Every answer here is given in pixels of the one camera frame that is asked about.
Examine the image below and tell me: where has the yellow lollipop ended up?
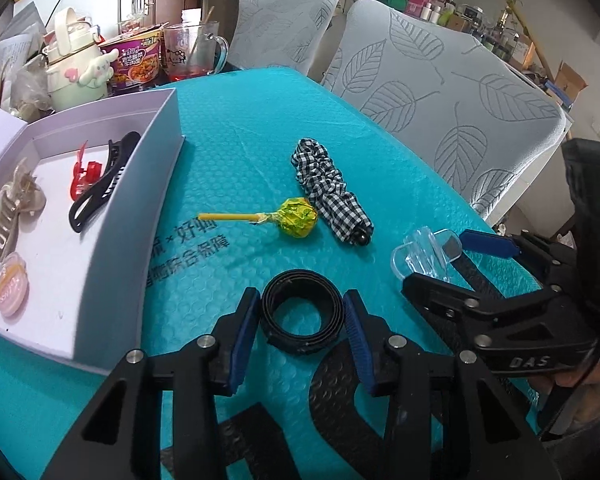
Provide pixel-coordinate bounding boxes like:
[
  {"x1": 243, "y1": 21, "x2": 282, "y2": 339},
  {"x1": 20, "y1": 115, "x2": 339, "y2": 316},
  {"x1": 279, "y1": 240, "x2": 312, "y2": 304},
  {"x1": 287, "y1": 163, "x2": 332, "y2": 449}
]
[{"x1": 197, "y1": 197, "x2": 318, "y2": 238}]

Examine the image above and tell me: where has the near grey leaf chair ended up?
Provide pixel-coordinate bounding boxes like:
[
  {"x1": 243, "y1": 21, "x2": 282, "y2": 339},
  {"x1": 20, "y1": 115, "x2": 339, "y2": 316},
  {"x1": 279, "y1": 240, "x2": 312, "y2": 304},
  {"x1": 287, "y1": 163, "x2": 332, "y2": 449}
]
[{"x1": 322, "y1": 0, "x2": 567, "y2": 226}]

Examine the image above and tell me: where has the black hair clip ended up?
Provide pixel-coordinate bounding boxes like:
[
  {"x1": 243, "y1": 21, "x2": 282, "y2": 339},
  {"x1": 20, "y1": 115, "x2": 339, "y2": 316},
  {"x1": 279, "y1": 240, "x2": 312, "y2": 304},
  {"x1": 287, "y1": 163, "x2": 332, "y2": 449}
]
[{"x1": 69, "y1": 131, "x2": 140, "y2": 233}]

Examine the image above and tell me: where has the teal bubble wrap mat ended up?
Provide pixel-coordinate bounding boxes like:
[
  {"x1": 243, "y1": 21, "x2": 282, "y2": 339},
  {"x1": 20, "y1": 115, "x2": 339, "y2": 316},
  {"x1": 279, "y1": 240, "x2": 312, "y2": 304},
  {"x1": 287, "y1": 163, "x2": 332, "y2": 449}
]
[{"x1": 0, "y1": 68, "x2": 491, "y2": 479}]

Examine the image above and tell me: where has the white open gift box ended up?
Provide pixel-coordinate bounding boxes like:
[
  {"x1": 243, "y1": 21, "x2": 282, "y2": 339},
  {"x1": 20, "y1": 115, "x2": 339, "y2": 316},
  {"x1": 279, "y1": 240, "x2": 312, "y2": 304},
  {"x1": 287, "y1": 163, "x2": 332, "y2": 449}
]
[{"x1": 0, "y1": 86, "x2": 186, "y2": 377}]

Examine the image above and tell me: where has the far grey leaf chair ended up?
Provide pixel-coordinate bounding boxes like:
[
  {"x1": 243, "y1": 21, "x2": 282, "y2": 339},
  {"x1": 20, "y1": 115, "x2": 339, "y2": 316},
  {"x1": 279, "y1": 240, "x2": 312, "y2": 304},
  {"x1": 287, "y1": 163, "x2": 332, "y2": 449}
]
[{"x1": 227, "y1": 0, "x2": 338, "y2": 75}]

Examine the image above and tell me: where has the glass measuring jug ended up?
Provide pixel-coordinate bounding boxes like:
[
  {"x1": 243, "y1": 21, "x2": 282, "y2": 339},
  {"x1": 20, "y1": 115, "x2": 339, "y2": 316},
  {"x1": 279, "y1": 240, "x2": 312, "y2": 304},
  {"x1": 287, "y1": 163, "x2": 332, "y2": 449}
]
[{"x1": 163, "y1": 21, "x2": 228, "y2": 81}]

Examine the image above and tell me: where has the cream cartoon kettle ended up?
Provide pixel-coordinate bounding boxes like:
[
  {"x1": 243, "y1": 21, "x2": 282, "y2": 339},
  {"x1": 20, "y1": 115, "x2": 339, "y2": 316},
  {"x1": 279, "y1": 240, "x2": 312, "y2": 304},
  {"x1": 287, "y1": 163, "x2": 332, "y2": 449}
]
[{"x1": 43, "y1": 8, "x2": 119, "y2": 112}]

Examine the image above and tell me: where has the red flower hair clip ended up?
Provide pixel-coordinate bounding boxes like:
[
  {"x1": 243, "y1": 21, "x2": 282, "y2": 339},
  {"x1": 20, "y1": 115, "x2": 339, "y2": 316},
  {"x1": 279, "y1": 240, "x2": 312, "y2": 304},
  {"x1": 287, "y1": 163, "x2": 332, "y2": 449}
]
[{"x1": 69, "y1": 142, "x2": 102, "y2": 200}]

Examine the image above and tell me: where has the grey leaf chair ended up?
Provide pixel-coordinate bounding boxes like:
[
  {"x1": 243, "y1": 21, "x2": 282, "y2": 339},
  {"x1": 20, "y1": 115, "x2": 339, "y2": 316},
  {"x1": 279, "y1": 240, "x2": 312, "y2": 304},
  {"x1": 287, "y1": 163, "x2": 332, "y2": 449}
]
[
  {"x1": 227, "y1": 0, "x2": 338, "y2": 75},
  {"x1": 322, "y1": 0, "x2": 567, "y2": 226}
]

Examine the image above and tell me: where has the round white compact case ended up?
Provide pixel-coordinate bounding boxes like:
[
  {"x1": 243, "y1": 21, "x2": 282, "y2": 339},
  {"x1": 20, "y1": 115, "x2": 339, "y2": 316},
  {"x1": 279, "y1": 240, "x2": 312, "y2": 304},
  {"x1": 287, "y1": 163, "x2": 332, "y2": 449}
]
[{"x1": 0, "y1": 252, "x2": 29, "y2": 318}]

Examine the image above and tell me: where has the cardboard box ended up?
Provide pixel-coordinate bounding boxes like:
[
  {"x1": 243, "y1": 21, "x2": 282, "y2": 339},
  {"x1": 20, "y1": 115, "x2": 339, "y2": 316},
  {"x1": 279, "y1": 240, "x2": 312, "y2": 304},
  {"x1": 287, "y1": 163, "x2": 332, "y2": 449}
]
[{"x1": 554, "y1": 61, "x2": 588, "y2": 103}]

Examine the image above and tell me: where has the clear plastic hair clip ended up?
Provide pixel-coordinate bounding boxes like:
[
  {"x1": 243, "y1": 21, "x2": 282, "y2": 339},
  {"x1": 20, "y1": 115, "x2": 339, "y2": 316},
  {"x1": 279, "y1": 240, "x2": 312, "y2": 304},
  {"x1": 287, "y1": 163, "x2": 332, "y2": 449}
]
[{"x1": 390, "y1": 226, "x2": 463, "y2": 282}]

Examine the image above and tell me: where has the person's right hand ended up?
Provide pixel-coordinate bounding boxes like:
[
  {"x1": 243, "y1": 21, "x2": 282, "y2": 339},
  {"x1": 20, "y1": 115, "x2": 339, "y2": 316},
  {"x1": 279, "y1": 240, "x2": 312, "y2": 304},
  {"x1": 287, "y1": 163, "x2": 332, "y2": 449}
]
[{"x1": 528, "y1": 362, "x2": 600, "y2": 397}]

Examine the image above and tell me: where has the purple instant noodle cup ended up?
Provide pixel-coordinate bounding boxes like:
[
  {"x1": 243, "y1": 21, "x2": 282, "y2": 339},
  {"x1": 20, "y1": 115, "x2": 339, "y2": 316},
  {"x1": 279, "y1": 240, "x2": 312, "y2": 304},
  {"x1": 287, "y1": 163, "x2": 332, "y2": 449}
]
[{"x1": 100, "y1": 25, "x2": 163, "y2": 92}]

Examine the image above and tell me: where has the black white gingham scrunchie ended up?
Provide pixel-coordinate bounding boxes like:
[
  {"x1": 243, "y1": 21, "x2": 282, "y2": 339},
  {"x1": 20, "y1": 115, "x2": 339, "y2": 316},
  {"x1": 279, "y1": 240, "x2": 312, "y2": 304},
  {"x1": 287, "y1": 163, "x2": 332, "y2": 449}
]
[{"x1": 290, "y1": 138, "x2": 374, "y2": 246}]

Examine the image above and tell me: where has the beige claw hair clip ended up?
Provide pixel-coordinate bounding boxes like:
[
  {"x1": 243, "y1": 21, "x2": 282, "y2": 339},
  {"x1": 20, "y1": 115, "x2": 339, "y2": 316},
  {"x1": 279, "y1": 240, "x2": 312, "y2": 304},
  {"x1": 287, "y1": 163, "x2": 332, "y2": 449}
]
[{"x1": 0, "y1": 158, "x2": 46, "y2": 262}]

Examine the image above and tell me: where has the black strap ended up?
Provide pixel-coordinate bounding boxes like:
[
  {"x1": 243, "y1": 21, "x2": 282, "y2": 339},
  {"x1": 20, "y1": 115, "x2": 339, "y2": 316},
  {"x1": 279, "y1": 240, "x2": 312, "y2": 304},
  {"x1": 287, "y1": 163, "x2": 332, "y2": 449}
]
[{"x1": 258, "y1": 268, "x2": 348, "y2": 356}]

